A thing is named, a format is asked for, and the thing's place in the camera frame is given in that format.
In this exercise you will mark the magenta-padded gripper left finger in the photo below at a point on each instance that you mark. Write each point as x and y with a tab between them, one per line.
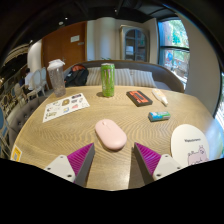
60	166

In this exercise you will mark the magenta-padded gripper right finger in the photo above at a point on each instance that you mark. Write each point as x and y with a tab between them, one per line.
165	165

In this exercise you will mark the pink computer mouse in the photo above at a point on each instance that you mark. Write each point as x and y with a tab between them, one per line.
110	135

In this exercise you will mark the round white pig mouse pad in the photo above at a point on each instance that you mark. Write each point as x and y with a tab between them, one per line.
188	140

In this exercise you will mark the yellow square card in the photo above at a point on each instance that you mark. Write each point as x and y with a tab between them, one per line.
16	153

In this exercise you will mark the green and white small pack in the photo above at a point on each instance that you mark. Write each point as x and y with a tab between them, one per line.
159	116

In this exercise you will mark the white sticker sheet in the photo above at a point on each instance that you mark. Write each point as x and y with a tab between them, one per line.
65	106

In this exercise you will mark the grey tufted chair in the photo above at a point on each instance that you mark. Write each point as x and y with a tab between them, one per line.
21	115

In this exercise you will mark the white squeeze tube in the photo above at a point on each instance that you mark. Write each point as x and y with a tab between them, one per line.
160	96

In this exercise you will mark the black and orange box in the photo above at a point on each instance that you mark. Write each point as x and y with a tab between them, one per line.
139	98

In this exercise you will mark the large black-framed side window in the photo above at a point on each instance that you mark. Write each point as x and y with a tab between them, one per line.
220	113

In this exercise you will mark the clear shaker bottle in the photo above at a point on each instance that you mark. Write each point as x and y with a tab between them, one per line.
57	80

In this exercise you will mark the grey curved sofa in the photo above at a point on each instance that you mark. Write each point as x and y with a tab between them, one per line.
166	78

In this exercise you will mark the white dining chairs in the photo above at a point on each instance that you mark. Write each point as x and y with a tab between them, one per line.
38	81

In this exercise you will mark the striped cushion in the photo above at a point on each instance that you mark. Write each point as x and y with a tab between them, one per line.
144	79
94	76
123	77

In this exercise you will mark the person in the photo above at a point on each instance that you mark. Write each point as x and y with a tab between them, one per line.
28	79

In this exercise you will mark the green drink can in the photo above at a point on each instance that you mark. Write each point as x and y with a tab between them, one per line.
108	80

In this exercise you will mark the brown wooden door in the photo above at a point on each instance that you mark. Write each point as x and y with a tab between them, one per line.
63	43

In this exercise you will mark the arched glass cabinet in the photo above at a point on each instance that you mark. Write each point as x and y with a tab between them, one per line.
135	44

